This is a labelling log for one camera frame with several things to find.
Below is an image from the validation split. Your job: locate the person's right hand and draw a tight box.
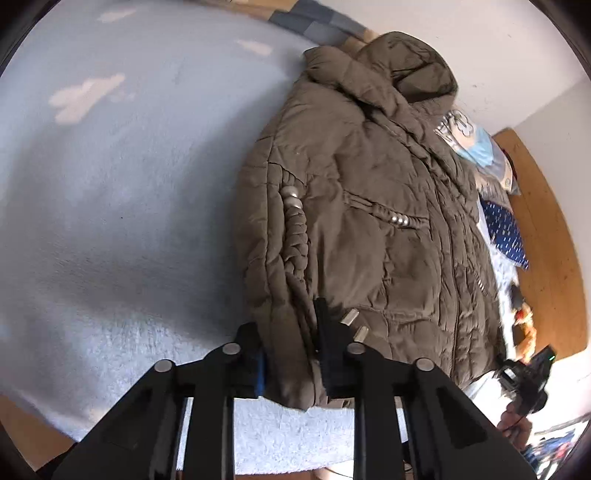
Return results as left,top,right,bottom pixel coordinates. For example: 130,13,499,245
497,401,533,451

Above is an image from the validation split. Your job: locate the navy dotted pillow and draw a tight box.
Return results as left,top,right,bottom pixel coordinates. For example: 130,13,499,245
481,200,529,270

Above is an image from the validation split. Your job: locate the brown quilted hooded jacket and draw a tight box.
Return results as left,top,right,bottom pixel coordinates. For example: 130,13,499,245
235,32,505,410

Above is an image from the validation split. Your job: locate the light blue cloud bedsheet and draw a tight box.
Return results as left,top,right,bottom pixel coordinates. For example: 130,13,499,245
0,0,521,476

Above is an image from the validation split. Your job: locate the wooden headboard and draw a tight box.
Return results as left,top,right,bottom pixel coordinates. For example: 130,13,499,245
494,128,588,360

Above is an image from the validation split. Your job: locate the patchwork patterned rolled blanket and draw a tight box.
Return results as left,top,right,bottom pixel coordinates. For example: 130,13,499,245
202,0,521,195

